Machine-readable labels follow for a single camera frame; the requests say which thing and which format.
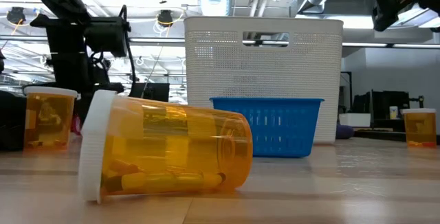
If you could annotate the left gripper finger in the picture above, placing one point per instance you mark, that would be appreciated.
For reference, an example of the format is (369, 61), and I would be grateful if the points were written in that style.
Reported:
(80, 105)

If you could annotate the orange pill bottle white cap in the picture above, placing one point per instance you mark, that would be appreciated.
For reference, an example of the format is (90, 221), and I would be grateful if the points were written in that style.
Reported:
(419, 128)
(165, 148)
(48, 121)

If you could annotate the purple bandage roll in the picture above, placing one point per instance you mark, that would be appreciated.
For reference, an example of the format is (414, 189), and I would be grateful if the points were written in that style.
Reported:
(344, 132)

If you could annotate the white perforated plastic basket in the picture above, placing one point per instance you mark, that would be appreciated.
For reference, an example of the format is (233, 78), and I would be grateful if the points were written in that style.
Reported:
(220, 66)

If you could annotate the small blue plastic basket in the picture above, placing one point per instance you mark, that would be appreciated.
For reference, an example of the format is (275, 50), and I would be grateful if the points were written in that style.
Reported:
(311, 128)

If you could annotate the black first aid kit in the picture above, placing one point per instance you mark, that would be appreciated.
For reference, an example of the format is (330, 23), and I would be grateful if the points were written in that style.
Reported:
(10, 121)

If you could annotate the black computer monitor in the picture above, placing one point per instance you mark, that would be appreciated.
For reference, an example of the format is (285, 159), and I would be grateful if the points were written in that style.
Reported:
(154, 91)

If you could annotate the black ceiling device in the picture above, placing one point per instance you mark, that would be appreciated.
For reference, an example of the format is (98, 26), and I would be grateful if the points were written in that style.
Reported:
(165, 18)
(16, 15)

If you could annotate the white box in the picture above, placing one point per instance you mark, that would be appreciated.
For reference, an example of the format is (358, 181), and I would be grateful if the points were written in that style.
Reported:
(354, 120)

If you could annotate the black equipment rack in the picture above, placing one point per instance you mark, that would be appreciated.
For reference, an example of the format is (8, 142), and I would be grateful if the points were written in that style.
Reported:
(385, 103)

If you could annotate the small white bottle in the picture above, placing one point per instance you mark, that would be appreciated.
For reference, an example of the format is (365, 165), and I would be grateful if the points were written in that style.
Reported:
(393, 112)

